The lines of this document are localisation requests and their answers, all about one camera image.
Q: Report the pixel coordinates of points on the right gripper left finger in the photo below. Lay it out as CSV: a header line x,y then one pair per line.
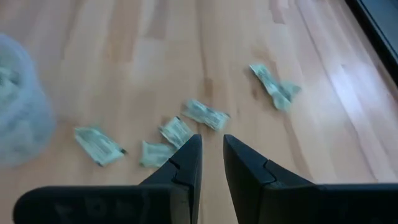
x,y
180,189

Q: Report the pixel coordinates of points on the black metal table frame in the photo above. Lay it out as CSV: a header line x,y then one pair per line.
x,y
373,31

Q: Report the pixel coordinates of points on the clear plastic cup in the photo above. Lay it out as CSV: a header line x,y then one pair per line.
x,y
21,109

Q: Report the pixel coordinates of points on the green white sweetener packet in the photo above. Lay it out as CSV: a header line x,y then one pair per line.
x,y
286,95
154,154
264,79
99,146
175,130
205,114

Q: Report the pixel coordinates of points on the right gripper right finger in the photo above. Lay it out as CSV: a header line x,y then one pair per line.
x,y
264,196

